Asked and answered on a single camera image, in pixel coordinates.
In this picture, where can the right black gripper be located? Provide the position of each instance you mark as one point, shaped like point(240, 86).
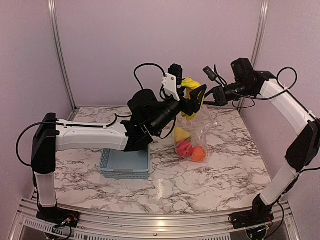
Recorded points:
point(219, 101)

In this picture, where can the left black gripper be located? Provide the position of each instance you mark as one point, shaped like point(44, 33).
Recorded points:
point(186, 102)

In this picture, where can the clear zip top bag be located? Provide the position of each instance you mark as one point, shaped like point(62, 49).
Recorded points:
point(198, 125)

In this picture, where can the yellow toy pear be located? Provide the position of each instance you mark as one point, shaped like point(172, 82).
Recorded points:
point(180, 134)

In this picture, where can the red toy apple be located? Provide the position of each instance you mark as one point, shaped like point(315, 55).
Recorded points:
point(184, 149)

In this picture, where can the orange toy orange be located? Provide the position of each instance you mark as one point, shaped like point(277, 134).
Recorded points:
point(198, 154)

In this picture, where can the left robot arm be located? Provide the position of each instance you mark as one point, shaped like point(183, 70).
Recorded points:
point(56, 135)

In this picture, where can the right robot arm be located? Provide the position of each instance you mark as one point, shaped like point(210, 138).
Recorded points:
point(286, 132)

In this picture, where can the light blue plastic basket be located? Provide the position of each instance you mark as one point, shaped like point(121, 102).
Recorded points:
point(115, 164)

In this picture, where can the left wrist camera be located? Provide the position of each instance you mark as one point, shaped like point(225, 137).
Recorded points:
point(169, 89)

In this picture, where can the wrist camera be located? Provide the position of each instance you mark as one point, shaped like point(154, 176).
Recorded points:
point(169, 89)
point(230, 71)

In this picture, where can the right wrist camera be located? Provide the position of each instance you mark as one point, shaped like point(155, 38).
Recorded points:
point(230, 71)

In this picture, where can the right aluminium frame post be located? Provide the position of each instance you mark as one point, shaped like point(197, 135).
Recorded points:
point(261, 29)

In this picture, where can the aluminium frame post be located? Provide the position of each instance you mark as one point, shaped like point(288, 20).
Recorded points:
point(59, 51)
point(261, 29)

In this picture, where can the front aluminium rail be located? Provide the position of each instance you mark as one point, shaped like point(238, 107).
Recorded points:
point(107, 225)

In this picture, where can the left aluminium frame post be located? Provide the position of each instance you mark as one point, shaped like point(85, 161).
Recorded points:
point(59, 51)

